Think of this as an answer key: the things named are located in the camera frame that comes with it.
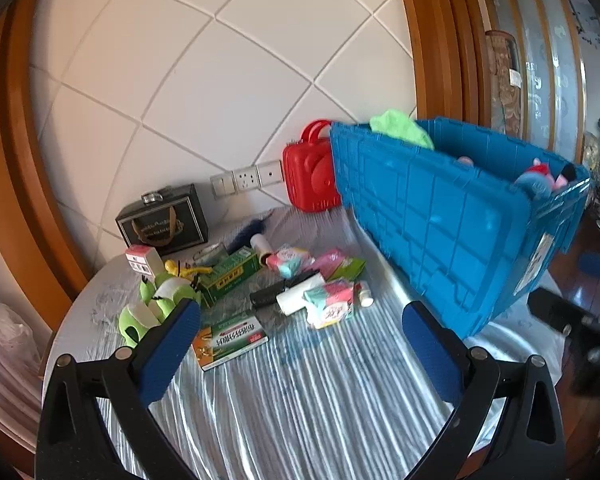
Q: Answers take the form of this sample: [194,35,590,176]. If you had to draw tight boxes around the yellow figure toy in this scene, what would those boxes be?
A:
[164,259,214,282]

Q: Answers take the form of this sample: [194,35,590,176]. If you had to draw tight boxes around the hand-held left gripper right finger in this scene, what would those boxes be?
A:
[401,301,567,480]

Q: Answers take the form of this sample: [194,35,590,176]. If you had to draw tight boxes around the black gift box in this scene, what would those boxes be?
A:
[115,183,210,257]

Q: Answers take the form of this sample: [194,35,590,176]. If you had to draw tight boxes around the frosted glass wooden partition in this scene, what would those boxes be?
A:
[472,0,600,161]

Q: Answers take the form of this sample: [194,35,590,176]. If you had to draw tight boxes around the pink blue plush toy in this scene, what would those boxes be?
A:
[514,157,578,200]

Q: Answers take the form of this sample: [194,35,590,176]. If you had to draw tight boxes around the white wall switch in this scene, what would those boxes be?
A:
[210,172,237,197]

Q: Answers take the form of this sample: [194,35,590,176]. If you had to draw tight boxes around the white wall socket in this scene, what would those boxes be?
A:
[232,166,259,192]
[256,160,285,186]

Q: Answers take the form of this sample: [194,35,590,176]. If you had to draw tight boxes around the wooden wall frame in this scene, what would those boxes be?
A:
[0,0,496,376]

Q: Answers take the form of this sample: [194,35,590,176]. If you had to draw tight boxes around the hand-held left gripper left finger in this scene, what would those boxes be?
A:
[34,300,202,480]

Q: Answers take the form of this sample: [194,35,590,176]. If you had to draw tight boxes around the green cardboard box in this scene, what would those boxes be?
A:
[197,246,262,309]

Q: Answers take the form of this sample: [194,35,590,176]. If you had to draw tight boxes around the pink tissue pack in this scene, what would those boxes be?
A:
[312,248,349,276]

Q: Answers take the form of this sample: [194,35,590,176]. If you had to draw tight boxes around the green cloth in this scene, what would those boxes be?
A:
[369,109,436,150]

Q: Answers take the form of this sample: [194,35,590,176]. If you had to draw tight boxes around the large colourful tissue pack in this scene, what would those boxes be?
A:
[302,280,356,330]

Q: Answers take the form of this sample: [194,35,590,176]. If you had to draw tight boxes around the small white refill roll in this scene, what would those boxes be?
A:
[250,235,277,267]

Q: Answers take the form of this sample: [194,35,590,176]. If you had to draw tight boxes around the small colourful tissue pack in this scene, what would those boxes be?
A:
[266,247,315,280]

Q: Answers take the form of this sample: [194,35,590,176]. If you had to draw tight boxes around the green tissue pack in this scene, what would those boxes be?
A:
[325,257,367,284]

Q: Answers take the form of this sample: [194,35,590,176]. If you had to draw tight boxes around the red small suitcase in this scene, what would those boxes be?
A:
[281,119,342,213]

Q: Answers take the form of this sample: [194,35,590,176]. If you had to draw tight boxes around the white pink small box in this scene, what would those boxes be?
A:
[125,245,164,276]

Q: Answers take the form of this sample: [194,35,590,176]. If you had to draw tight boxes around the rolled patterned carpet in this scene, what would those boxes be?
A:
[485,30,527,137]

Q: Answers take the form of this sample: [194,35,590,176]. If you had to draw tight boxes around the blue plastic storage bin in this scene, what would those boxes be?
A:
[328,117,592,339]

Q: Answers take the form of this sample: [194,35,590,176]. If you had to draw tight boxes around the green white plush toy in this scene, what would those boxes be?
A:
[139,274,202,322]
[119,304,162,349]

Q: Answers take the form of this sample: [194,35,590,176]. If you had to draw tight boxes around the clear plastic container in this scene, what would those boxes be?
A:
[186,242,229,267]

